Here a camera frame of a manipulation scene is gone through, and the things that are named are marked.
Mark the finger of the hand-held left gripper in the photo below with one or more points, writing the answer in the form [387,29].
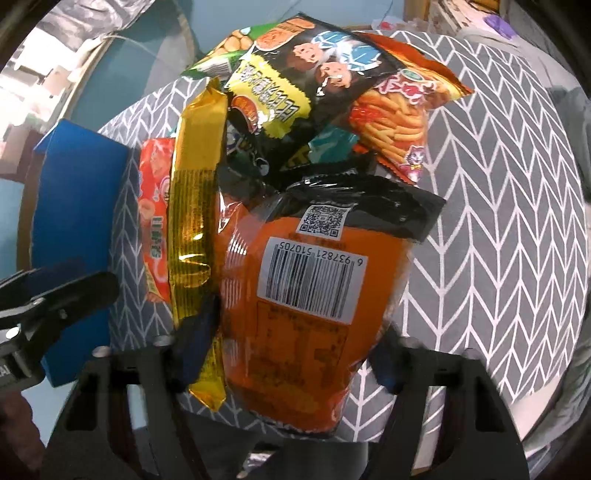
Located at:
[27,284]
[85,290]

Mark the purple item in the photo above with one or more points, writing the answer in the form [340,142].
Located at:
[501,23]

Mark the wooden slatted furniture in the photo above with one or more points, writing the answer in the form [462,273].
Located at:
[418,10]

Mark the blue board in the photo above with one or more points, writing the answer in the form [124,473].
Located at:
[78,207]

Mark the orange barcode snack bag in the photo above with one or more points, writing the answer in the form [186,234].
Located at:
[304,350]

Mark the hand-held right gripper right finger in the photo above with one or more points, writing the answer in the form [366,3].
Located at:
[385,367]

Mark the grey clothing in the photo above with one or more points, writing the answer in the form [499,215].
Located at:
[535,50]

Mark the orange-red snack packet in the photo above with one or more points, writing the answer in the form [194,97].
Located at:
[154,230]

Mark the orange fries-print snack bag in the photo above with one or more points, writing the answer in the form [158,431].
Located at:
[392,124]

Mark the gold foil snack packet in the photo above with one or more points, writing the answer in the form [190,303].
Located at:
[194,207]

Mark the black yellow cartoon snack bag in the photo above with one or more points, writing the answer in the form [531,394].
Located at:
[295,78]

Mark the green snack bag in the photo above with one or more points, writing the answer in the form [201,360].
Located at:
[217,64]

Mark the teal cartoon-figure snack bag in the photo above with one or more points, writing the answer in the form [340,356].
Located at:
[332,144]

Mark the grey chevron cloth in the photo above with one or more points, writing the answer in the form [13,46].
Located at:
[485,230]

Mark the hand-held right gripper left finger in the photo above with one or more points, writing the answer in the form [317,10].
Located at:
[197,344]

